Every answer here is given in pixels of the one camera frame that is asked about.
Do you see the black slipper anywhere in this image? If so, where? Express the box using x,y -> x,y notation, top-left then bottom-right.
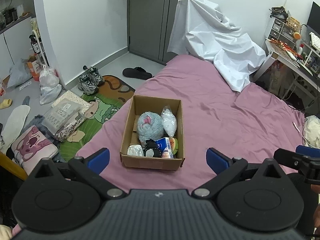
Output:
123,67 -> 153,80

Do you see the pink bed sheet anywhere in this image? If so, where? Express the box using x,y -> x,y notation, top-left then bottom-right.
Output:
77,55 -> 304,191

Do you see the cartoon floor mat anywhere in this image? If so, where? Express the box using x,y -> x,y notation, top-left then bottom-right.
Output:
60,75 -> 135,161

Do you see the blue tissue packet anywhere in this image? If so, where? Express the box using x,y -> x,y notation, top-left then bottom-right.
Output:
155,137 -> 174,159

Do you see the pink cartoon cushion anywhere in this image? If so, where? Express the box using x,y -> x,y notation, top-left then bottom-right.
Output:
11,126 -> 58,175

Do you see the packaged item on floor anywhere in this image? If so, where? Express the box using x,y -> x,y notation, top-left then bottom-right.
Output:
42,99 -> 86,142

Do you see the grey sneaker pair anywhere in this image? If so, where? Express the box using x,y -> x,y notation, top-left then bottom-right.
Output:
78,66 -> 105,95

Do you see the grey fluffy plush toy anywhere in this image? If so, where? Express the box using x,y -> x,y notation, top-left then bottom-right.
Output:
137,112 -> 164,147

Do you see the cardboard box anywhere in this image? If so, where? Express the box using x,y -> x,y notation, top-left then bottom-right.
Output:
120,95 -> 185,171

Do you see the black beaded pouch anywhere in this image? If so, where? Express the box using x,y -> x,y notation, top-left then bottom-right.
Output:
144,139 -> 162,158

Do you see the clear bubble wrap bag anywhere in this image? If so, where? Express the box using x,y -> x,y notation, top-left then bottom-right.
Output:
161,106 -> 177,138

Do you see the white shoe insole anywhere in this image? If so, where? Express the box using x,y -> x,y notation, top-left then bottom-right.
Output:
1,105 -> 30,153

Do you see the grey plastic bag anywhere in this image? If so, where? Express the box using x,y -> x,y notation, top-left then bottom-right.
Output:
7,59 -> 32,88

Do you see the orange burger plush toy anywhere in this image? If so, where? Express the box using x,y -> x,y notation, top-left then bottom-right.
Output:
169,138 -> 178,155

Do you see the white desk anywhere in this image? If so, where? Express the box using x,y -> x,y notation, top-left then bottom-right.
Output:
252,38 -> 320,111

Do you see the white draped cloth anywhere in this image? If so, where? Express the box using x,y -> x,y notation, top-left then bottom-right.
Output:
167,0 -> 266,92

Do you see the grey door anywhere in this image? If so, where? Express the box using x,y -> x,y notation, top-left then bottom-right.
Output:
127,0 -> 178,64

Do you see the white drawer organizer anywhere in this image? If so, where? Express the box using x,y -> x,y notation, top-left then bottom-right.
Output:
265,17 -> 295,42

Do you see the white plastic bag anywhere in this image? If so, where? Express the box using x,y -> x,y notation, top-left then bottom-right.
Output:
39,66 -> 62,105

